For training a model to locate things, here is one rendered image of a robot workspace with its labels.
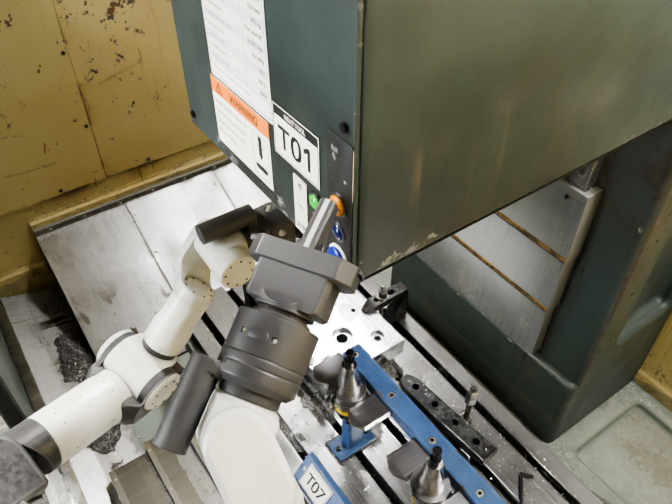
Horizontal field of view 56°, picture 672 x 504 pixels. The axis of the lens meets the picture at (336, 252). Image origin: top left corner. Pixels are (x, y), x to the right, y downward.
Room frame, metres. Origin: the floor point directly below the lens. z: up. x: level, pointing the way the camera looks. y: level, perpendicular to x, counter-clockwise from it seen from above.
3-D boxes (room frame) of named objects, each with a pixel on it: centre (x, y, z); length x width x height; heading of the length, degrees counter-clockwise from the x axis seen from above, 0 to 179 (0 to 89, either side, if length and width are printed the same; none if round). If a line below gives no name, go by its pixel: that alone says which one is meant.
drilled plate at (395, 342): (1.00, 0.01, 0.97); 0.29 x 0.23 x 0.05; 35
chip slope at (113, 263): (1.44, 0.38, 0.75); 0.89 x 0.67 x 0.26; 125
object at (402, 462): (0.52, -0.12, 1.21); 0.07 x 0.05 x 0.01; 125
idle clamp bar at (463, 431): (0.76, -0.24, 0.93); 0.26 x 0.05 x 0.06; 40
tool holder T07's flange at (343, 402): (0.65, -0.02, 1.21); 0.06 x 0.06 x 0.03
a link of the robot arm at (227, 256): (0.77, 0.17, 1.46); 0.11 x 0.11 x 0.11; 35
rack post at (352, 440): (0.73, -0.04, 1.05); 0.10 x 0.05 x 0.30; 125
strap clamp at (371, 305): (1.07, -0.12, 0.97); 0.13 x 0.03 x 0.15; 125
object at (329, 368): (0.70, 0.01, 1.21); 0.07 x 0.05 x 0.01; 125
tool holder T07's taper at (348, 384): (0.65, -0.02, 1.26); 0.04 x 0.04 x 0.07
